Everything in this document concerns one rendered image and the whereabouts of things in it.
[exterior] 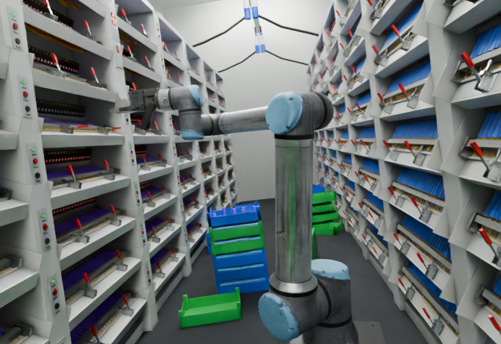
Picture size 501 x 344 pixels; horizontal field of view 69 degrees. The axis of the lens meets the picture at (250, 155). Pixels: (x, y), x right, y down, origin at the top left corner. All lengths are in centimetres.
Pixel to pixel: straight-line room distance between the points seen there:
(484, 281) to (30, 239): 125
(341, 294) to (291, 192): 42
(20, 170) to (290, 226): 79
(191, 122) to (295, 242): 66
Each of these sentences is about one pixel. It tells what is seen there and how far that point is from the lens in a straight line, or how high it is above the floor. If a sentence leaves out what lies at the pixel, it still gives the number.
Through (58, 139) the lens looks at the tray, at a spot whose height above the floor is 94.
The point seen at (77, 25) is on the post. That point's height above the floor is 149.
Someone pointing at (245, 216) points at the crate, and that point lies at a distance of 210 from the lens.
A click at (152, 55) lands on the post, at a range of 259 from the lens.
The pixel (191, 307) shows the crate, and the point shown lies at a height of 1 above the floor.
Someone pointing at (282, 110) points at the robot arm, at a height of 92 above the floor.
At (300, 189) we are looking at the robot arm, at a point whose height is 70.
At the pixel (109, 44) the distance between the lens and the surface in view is 192.
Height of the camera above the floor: 85
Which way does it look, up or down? 2 degrees down
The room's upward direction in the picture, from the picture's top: 7 degrees counter-clockwise
